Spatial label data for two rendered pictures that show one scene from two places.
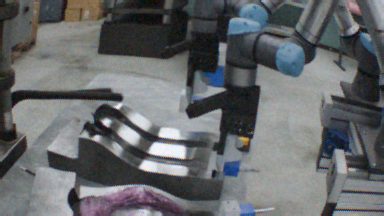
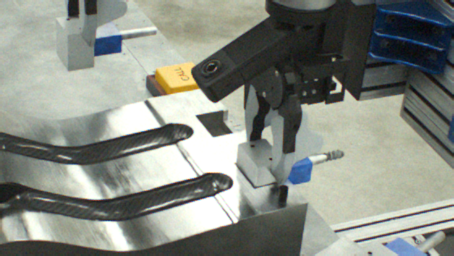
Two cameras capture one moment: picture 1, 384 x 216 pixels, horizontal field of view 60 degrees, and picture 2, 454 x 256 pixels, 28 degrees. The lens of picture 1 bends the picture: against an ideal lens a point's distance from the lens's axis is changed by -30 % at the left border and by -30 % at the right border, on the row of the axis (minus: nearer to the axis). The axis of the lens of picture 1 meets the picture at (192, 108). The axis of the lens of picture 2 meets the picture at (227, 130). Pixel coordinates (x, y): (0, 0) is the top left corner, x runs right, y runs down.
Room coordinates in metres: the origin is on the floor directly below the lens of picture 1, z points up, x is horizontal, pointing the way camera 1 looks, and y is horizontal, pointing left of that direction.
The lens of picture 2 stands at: (0.30, 0.45, 1.50)
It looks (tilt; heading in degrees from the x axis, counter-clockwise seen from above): 33 degrees down; 325
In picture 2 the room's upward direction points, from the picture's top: 5 degrees clockwise
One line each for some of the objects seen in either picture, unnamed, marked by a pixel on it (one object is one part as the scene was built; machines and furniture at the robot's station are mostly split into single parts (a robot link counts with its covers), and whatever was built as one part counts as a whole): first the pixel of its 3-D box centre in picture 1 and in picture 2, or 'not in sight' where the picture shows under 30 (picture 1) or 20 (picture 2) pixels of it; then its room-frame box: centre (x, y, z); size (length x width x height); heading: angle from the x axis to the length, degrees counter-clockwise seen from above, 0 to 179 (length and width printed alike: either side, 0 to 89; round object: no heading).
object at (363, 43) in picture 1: (370, 52); not in sight; (1.28, -0.65, 1.20); 0.13 x 0.12 x 0.14; 13
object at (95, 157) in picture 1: (132, 148); (53, 198); (1.05, 0.14, 0.87); 0.50 x 0.26 x 0.14; 84
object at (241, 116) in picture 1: (239, 108); (299, 49); (0.96, -0.10, 1.04); 0.09 x 0.08 x 0.12; 84
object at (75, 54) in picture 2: (203, 103); (109, 37); (1.26, -0.03, 0.93); 0.13 x 0.05 x 0.05; 84
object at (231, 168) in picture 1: (235, 168); (295, 164); (0.96, -0.12, 0.89); 0.13 x 0.05 x 0.05; 83
